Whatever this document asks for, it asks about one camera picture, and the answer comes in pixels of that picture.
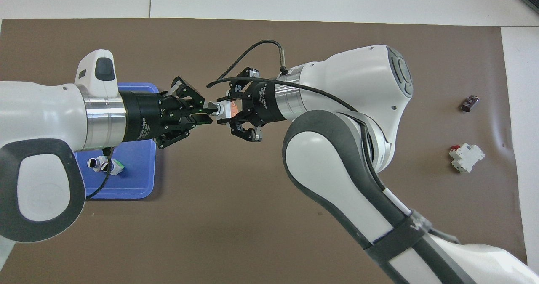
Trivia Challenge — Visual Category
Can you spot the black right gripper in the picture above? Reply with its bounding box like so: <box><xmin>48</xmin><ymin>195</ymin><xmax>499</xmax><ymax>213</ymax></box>
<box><xmin>217</xmin><ymin>68</ymin><xmax>291</xmax><ymax>143</ymax></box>

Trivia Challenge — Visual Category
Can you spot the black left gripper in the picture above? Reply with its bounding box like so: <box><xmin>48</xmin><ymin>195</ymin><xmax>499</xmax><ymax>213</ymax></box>
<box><xmin>119</xmin><ymin>77</ymin><xmax>213</xmax><ymax>150</ymax></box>

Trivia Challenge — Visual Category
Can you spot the selector switch with orange block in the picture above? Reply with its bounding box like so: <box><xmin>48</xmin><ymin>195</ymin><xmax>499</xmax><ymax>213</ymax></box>
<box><xmin>204</xmin><ymin>100</ymin><xmax>243</xmax><ymax>122</ymax></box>

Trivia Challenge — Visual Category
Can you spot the blue plastic tray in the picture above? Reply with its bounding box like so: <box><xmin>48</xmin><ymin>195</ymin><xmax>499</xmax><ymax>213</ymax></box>
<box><xmin>75</xmin><ymin>82</ymin><xmax>157</xmax><ymax>200</ymax></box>

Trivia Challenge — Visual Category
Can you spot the brown table mat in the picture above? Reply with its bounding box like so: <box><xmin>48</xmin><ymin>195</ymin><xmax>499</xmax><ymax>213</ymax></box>
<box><xmin>0</xmin><ymin>18</ymin><xmax>529</xmax><ymax>284</ymax></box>

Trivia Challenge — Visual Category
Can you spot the white circuit breaker red lever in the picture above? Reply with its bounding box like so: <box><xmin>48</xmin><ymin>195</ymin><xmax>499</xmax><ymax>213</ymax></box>
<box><xmin>449</xmin><ymin>143</ymin><xmax>486</xmax><ymax>173</ymax></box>

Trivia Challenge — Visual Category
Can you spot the selector switch with green base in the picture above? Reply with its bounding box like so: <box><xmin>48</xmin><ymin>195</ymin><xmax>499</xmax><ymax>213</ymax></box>
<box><xmin>101</xmin><ymin>159</ymin><xmax>125</xmax><ymax>176</ymax></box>

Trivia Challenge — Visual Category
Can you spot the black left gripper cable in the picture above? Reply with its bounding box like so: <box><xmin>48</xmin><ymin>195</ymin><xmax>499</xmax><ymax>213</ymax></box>
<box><xmin>86</xmin><ymin>147</ymin><xmax>113</xmax><ymax>199</ymax></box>

